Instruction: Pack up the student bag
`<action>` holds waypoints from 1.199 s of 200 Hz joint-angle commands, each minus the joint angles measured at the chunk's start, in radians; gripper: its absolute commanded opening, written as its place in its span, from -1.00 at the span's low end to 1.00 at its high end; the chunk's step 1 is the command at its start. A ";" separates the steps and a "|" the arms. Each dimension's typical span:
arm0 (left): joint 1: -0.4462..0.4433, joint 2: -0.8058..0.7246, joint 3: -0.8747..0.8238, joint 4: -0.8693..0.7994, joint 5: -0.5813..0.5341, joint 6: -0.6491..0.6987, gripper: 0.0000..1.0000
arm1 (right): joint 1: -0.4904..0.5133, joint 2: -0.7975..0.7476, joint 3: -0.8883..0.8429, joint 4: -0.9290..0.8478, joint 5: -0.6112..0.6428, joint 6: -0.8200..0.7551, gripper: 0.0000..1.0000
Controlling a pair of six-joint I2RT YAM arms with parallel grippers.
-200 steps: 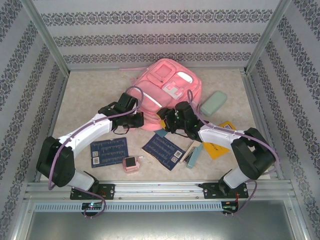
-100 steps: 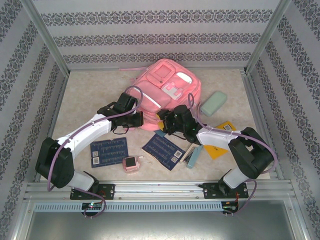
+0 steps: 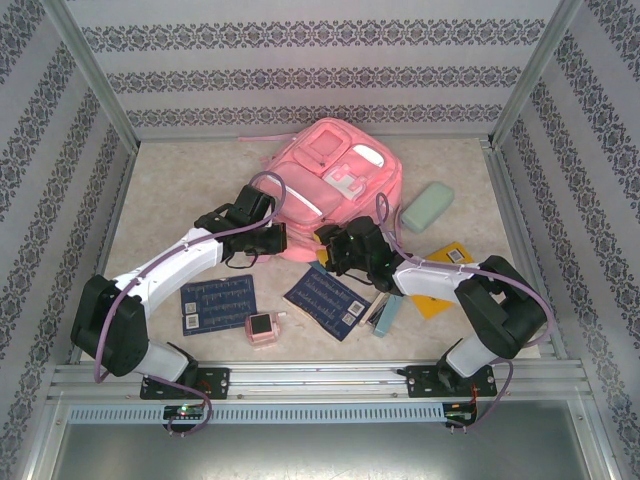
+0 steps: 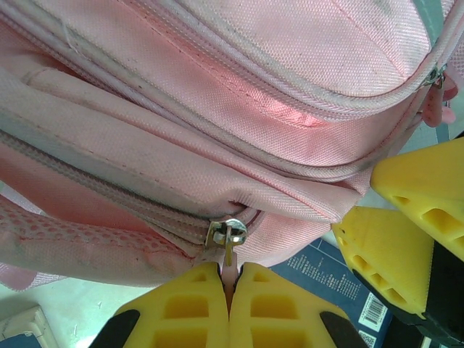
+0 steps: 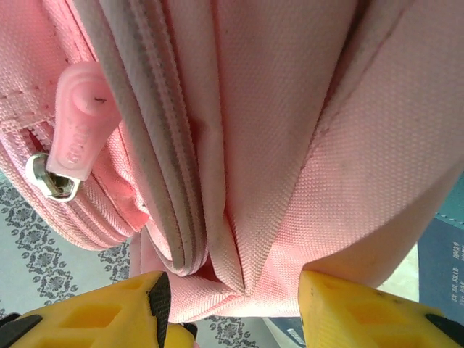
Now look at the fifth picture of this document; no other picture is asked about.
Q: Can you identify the pink student backpack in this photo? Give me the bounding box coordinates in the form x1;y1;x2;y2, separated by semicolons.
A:
0;0;464;323

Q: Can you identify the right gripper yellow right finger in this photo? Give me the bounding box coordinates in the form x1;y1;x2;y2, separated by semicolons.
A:
299;270;464;348

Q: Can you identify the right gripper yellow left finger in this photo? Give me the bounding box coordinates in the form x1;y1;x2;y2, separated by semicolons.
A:
0;270;199;348

